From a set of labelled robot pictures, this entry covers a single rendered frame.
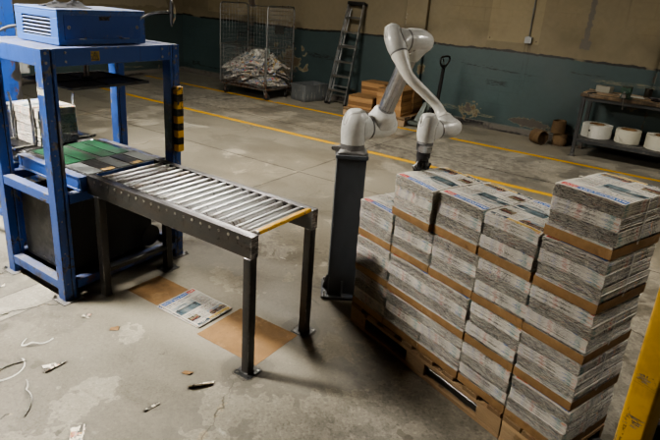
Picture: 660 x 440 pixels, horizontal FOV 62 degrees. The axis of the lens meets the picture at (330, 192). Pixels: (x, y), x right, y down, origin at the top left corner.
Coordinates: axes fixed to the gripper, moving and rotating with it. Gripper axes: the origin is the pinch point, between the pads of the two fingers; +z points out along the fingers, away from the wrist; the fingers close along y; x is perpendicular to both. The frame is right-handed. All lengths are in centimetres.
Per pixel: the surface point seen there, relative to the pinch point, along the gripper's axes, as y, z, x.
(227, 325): -88, 97, 56
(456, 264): -18, 21, -49
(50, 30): -154, -63, 156
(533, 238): -19, -10, -87
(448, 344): -19, 64, -54
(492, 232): -18, -4, -66
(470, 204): -18, -11, -51
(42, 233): -168, 66, 165
